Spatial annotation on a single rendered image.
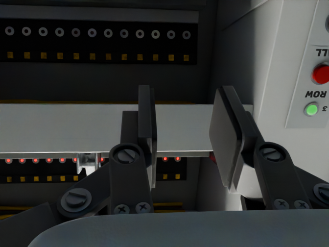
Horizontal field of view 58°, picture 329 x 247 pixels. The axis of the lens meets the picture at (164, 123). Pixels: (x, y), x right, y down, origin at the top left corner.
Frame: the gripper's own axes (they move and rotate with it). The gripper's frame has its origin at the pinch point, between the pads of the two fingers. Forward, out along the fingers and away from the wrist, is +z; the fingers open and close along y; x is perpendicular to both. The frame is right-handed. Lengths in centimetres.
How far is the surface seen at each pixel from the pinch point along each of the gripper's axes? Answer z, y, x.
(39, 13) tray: 28.6, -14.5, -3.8
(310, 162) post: 10.4, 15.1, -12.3
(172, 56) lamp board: 26.3, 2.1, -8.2
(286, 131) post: 11.0, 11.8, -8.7
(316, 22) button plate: 12.4, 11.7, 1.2
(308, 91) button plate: 11.5, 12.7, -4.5
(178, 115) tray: 12.4, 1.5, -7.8
